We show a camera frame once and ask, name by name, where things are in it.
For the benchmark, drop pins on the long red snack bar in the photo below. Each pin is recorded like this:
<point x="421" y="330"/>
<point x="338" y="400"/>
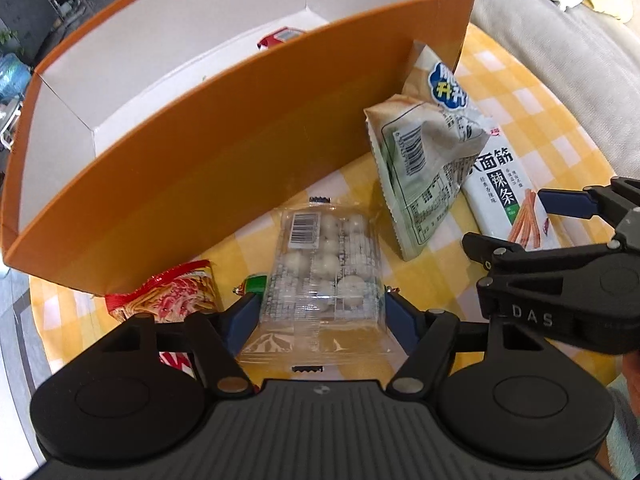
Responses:
<point x="280" y="36"/>

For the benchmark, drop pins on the blue water jug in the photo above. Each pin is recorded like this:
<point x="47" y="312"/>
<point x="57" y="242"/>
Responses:
<point x="14" y="77"/>

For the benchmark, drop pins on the clear white candy packet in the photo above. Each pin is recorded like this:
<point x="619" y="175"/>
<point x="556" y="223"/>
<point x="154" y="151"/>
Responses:
<point x="323" y="305"/>

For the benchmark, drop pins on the small white rolling stool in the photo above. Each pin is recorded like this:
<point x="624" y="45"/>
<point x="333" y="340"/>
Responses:
<point x="10" y="114"/>

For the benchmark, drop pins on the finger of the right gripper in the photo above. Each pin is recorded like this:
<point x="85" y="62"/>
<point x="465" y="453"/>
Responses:
<point x="573" y="204"/>

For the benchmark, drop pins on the orange cardboard box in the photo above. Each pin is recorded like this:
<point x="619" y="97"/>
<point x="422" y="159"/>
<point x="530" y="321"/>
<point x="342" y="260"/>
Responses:
<point x="159" y="128"/>

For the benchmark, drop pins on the white spicy strip packet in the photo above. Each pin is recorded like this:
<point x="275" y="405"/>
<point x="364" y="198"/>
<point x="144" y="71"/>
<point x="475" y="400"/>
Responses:
<point x="504" y="201"/>

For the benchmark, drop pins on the red Mimi fries bag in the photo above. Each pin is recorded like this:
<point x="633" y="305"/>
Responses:
<point x="171" y="295"/>

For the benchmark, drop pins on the white blue logo snack bag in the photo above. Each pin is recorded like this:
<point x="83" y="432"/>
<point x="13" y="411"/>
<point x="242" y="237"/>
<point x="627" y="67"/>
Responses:
<point x="425" y="140"/>

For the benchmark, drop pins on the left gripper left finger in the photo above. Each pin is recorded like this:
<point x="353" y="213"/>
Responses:
<point x="215" y="340"/>

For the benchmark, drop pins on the beige sofa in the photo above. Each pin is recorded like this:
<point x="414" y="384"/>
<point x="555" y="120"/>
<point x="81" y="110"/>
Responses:
<point x="590" y="61"/>

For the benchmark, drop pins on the green sausage stick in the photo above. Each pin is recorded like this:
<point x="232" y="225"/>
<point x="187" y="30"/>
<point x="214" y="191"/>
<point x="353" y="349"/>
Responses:
<point x="252" y="284"/>

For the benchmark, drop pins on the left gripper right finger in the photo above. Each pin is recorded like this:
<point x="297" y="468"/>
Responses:
<point x="427" y="337"/>

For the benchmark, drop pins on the yellow checkered tablecloth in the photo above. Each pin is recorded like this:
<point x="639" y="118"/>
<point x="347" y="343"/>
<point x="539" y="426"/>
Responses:
<point x="554" y="149"/>

